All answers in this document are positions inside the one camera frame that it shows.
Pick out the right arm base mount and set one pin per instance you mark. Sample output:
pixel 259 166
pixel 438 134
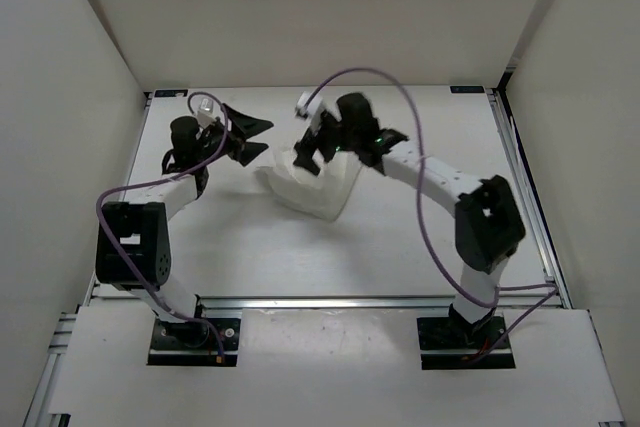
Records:
pixel 447 342

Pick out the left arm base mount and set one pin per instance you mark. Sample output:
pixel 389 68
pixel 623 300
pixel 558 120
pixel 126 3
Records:
pixel 182 344

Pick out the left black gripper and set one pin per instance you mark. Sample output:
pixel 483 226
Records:
pixel 246 151

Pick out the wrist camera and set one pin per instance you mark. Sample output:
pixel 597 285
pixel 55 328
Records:
pixel 205 113
pixel 310 108

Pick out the aluminium frame rail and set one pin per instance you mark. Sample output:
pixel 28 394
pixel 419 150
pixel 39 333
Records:
pixel 341 302

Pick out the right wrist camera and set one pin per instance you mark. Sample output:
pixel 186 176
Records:
pixel 310 108

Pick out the white pleated skirt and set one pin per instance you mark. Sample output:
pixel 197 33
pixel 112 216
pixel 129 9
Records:
pixel 323 196

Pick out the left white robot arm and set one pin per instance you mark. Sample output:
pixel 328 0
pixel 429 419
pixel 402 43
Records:
pixel 133 248

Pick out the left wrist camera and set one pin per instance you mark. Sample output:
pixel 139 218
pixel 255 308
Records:
pixel 205 113

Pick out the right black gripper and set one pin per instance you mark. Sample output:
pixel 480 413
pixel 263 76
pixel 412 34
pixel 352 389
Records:
pixel 305 149

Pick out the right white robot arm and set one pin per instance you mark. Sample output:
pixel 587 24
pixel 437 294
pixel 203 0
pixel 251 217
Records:
pixel 487 222

